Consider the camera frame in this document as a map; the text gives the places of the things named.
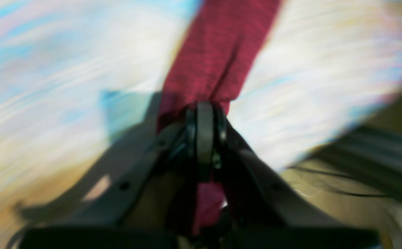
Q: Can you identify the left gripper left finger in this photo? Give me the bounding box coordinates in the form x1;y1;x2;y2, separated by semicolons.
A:
19;102;215;249

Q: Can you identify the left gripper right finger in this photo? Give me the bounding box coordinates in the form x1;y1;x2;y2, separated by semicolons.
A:
216;107;381;249

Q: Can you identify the maroon t-shirt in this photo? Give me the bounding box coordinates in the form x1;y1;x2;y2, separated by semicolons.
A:
157;0;283;236

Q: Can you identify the patterned tablecloth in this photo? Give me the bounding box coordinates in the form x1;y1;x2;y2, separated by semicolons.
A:
0;0;402;249

